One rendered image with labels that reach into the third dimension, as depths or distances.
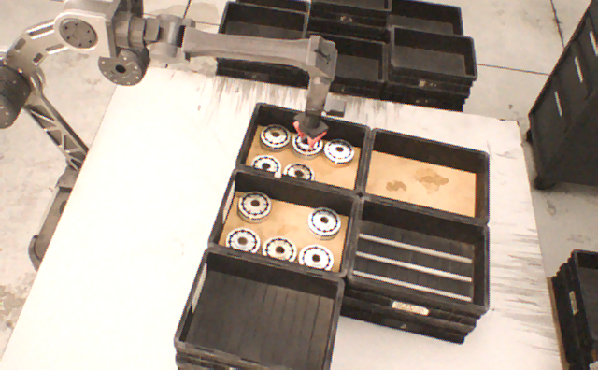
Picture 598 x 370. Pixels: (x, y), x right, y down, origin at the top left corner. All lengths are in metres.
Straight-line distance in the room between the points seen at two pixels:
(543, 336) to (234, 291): 0.96
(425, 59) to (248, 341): 1.85
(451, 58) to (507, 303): 1.45
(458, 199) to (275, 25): 1.44
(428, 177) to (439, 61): 1.11
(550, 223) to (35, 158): 2.54
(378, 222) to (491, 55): 2.33
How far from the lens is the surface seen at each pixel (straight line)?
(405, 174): 2.18
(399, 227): 2.03
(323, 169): 2.12
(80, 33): 1.60
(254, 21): 3.19
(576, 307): 2.78
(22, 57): 2.25
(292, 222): 1.97
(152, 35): 1.56
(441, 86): 3.03
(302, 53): 1.49
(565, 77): 3.36
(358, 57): 3.27
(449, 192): 2.17
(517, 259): 2.28
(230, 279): 1.86
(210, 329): 1.79
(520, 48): 4.33
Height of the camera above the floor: 2.44
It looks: 50 degrees down
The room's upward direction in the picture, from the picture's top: 9 degrees clockwise
